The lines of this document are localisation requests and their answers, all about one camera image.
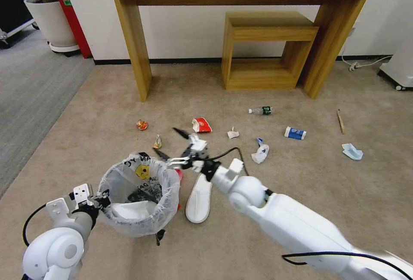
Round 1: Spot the white power cable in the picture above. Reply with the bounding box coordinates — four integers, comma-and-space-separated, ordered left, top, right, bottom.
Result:
341, 28, 393, 71

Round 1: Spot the white appliance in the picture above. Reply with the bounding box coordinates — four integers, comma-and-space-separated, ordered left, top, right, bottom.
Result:
376, 33, 413, 92

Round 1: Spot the white slipper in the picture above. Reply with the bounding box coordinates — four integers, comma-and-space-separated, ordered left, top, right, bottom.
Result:
185, 172, 214, 224

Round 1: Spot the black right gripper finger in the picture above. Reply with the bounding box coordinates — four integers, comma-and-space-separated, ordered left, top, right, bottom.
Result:
173, 127, 199, 147
152, 148, 191, 169

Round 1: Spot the small wooden stool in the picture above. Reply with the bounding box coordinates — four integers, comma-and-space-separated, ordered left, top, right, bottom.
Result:
221, 11, 321, 91

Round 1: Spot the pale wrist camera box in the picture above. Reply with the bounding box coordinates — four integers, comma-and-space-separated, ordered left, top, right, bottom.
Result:
188, 134, 208, 154
73, 183, 95, 208

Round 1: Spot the white crumpled paper rubbish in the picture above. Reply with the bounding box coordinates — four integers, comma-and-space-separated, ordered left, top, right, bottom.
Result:
111, 200, 159, 221

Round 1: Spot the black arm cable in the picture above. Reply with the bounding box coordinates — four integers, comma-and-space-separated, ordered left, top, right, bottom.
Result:
22, 203, 48, 247
206, 147, 250, 176
282, 252, 413, 280

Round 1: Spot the clear printed plastic bin liner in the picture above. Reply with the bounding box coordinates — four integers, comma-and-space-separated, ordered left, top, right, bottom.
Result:
98, 152, 181, 238

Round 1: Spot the white plant pot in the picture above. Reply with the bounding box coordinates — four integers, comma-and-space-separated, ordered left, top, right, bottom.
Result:
24, 0, 77, 49

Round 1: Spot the white wheeled pot tray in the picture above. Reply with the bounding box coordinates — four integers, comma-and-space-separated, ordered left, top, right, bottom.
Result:
48, 41, 82, 58

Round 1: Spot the white trash bin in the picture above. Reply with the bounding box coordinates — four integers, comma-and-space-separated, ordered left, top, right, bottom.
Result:
102, 163, 180, 238

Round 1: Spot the blue white drink carton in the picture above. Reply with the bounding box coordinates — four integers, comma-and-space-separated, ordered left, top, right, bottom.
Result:
284, 126, 307, 141

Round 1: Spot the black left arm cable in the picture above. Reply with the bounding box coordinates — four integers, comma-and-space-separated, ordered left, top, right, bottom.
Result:
22, 203, 48, 247

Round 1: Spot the black wheeled cabinet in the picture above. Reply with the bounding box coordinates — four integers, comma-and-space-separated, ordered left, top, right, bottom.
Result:
0, 0, 40, 49

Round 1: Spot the crushed red paper cup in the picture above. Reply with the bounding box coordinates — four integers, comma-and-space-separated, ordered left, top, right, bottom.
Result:
191, 117, 214, 134

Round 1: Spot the white blue plastic bag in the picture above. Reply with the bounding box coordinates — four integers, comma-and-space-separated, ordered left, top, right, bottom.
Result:
251, 137, 270, 165

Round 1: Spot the red bin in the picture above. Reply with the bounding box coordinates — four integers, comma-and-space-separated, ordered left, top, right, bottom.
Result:
52, 0, 93, 59

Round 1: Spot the clear plastic bottle green label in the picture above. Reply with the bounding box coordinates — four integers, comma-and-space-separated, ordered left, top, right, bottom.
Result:
248, 106, 276, 117

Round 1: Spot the wooden stick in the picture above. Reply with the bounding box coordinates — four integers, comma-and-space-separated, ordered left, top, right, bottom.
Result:
336, 109, 345, 135

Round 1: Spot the blue face mask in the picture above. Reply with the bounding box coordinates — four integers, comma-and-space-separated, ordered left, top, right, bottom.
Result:
342, 143, 364, 162

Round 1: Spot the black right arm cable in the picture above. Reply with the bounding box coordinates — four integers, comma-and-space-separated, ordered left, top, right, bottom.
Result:
206, 147, 250, 176
282, 252, 413, 280

